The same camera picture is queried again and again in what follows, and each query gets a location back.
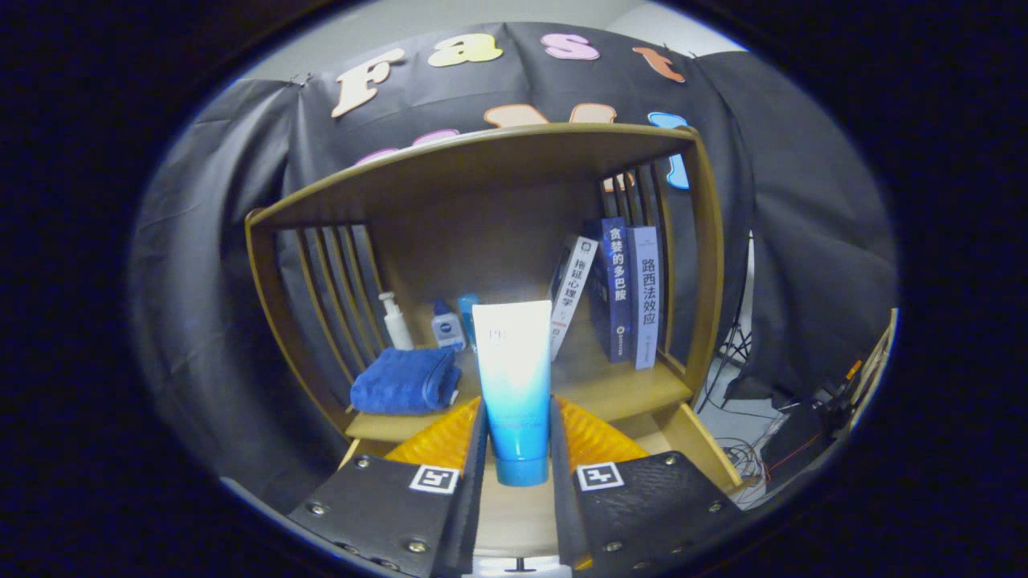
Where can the clear blue bottle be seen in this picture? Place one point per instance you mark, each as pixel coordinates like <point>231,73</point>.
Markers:
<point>466,313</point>

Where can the white pump bottle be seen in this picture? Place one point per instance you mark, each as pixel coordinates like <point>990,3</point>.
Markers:
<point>396,325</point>

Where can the dark blue book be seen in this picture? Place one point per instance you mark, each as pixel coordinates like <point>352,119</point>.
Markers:
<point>614,289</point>

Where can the white book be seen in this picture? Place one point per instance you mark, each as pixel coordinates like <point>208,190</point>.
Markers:
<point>572,289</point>

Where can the wooden countertop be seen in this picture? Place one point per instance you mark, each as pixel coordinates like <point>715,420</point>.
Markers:
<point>618,393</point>

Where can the black tripod stand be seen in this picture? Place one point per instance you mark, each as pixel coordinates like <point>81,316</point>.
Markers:
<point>732,345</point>

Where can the white bottle with blue cap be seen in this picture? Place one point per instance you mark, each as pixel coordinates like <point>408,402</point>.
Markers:
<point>447,331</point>

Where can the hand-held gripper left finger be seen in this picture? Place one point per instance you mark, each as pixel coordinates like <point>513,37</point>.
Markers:
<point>472,514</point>

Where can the white and blue tube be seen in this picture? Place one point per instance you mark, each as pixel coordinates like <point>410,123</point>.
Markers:
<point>514,385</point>

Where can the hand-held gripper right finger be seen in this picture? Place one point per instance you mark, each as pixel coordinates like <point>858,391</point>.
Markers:
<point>562,514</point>

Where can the pale purple book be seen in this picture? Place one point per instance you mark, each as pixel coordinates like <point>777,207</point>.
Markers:
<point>645,297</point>

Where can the wooden cabinet with open shelf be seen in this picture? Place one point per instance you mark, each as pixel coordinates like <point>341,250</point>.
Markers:
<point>482,233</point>

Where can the blue folded towel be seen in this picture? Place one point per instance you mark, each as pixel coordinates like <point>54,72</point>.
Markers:
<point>401,381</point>

